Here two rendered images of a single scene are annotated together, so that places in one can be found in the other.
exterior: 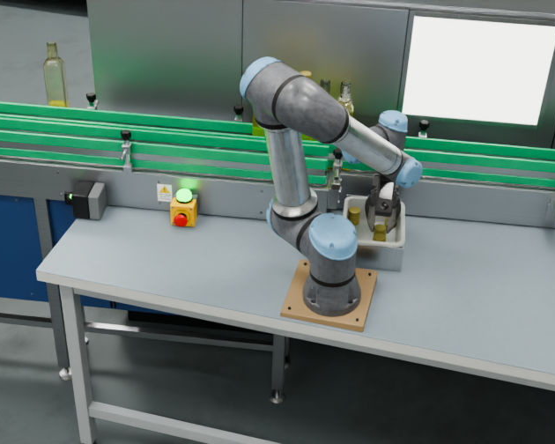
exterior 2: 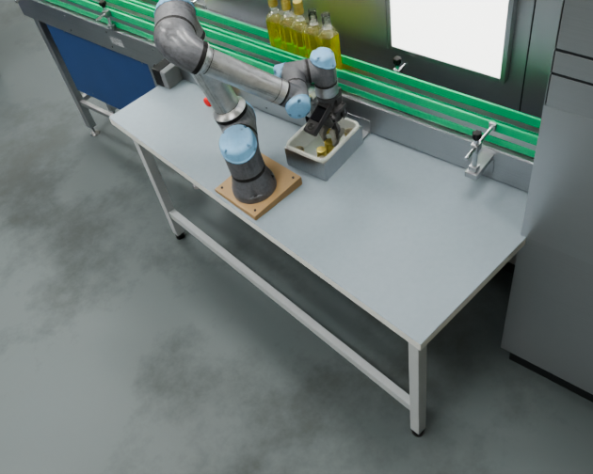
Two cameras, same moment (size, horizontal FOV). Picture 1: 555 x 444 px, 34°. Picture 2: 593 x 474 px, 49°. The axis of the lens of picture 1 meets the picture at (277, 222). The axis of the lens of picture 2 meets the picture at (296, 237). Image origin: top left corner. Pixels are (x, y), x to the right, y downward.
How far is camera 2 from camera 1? 1.47 m
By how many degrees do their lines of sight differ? 34
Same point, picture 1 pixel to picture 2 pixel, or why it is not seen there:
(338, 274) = (237, 173)
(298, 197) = (219, 108)
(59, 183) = (155, 57)
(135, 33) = not seen: outside the picture
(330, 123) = (184, 59)
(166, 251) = (189, 122)
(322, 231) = (227, 138)
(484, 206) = (431, 143)
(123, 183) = not seen: hidden behind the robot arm
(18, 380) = (169, 180)
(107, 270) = (146, 127)
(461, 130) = (443, 70)
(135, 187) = not seen: hidden behind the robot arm
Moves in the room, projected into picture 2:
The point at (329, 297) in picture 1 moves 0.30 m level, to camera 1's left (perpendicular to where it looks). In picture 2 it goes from (237, 188) to (169, 162)
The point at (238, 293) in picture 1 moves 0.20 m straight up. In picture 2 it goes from (204, 166) to (190, 123)
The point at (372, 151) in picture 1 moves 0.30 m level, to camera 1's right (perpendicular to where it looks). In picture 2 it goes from (244, 85) to (335, 111)
